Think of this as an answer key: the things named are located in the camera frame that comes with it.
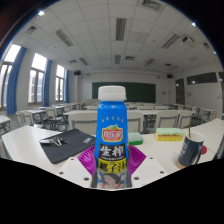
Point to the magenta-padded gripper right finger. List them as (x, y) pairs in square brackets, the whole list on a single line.
[(146, 170)]

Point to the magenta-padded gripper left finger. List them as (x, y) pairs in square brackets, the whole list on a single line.
[(74, 170)]

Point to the blue white-capped drink bottle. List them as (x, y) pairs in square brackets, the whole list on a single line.
[(112, 133)]

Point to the black mouse pad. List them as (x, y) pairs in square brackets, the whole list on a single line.
[(71, 146)]

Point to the bunch of keys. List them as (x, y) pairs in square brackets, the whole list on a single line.
[(53, 141)]

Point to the yellow sponge with green top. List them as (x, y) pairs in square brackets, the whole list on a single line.
[(170, 134)]

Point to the dark blue mug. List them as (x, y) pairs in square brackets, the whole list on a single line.
[(189, 150)]

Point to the group of classroom chairs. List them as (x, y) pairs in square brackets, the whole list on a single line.
[(83, 123)]

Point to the brown stirring stick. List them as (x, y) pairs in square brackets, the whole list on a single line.
[(189, 130)]

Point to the flat round red coaster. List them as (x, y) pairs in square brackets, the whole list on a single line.
[(204, 150)]

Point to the dark green chalkboard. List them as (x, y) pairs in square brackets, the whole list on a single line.
[(140, 92)]

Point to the blue curtain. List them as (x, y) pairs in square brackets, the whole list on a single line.
[(67, 86), (47, 83), (15, 83)]

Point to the dark classroom door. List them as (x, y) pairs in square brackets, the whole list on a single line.
[(180, 91), (221, 86)]

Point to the bright tall window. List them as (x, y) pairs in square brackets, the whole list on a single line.
[(60, 83), (6, 73), (36, 80)]

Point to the ceiling projector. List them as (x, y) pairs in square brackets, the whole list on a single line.
[(188, 40)]

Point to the group of ceiling lights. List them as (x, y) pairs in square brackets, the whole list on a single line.
[(120, 28)]

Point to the black wall speaker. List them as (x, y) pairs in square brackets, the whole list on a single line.
[(77, 72), (169, 76)]

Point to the dark long wall window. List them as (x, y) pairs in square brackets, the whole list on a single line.
[(201, 78)]

